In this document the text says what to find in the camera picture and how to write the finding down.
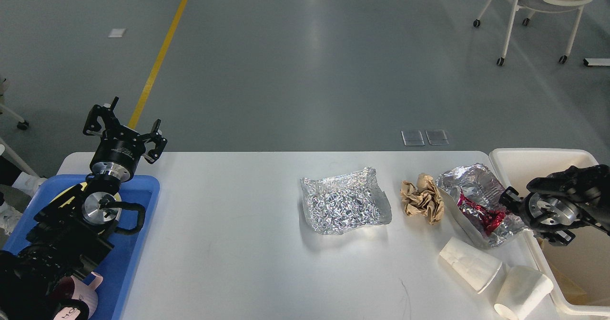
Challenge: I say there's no crumpled aluminium foil sheet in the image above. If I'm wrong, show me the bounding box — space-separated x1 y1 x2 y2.
299 166 392 235

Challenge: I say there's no white bar on floor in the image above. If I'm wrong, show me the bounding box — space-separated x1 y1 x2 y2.
582 58 610 67

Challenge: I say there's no pink ribbed mug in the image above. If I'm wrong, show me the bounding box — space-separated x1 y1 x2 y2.
49 272 104 320

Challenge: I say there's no white paper cup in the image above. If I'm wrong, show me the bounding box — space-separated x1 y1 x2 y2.
439 237 503 294
494 266 554 320

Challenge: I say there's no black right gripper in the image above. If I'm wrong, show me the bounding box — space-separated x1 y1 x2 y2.
499 186 584 247

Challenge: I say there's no brown paper bag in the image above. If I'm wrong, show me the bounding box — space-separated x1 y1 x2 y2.
549 265 589 305

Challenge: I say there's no left clear floor plate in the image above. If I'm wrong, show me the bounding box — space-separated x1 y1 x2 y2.
401 130 425 146

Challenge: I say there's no clear floor plate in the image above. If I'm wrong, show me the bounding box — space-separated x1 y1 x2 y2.
401 130 425 146
425 129 449 145

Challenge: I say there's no blue plastic tray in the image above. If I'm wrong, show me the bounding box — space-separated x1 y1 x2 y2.
2 174 161 320

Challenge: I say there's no beige plastic bin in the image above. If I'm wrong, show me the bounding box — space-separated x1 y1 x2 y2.
489 148 610 320

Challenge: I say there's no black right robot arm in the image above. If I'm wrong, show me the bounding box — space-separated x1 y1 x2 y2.
499 165 610 246

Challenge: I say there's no person in black clothes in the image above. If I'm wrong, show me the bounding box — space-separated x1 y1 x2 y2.
0 156 47 235

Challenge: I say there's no crumpled brown paper ball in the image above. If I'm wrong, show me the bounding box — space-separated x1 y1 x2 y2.
400 174 445 225

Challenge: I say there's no right clear floor plate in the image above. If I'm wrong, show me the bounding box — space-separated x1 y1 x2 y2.
425 129 449 145

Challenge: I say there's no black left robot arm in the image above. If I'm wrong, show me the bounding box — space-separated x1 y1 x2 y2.
1 97 168 320

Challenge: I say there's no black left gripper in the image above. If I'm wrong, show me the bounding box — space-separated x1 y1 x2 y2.
82 96 167 182

